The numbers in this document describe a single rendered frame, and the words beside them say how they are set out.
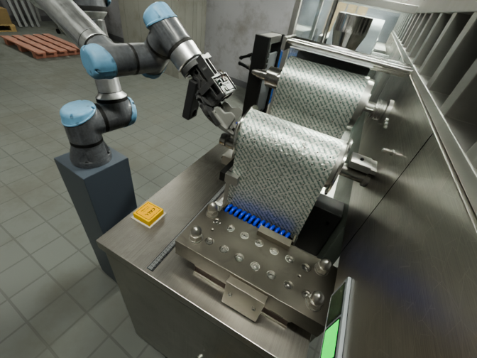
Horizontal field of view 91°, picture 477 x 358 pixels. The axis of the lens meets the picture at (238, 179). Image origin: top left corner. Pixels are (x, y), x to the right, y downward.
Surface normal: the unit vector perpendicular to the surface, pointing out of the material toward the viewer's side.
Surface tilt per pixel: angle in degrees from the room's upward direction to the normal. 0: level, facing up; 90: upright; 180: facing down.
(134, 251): 0
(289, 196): 90
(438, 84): 90
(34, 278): 0
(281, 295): 0
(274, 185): 90
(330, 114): 92
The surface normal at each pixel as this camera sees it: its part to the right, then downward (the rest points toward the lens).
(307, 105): -0.46, 0.54
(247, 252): 0.15, -0.76
